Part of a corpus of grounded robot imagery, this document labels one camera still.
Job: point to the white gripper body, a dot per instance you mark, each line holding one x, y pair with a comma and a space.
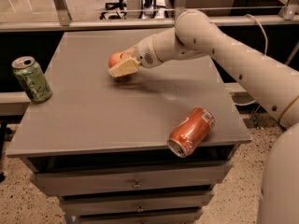
144, 54

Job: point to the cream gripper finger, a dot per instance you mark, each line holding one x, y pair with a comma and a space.
124, 68
128, 52

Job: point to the red apple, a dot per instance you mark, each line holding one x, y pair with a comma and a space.
117, 57

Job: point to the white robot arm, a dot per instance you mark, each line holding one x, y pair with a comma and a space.
274, 85

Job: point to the black office chair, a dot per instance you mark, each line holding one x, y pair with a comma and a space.
114, 10

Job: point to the grey drawer cabinet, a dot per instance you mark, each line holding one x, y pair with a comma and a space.
100, 145

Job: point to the orange soda can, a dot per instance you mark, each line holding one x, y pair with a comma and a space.
189, 134

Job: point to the green soda can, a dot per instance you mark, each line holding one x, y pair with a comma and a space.
31, 78

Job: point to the grey metal railing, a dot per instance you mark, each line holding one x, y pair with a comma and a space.
79, 15

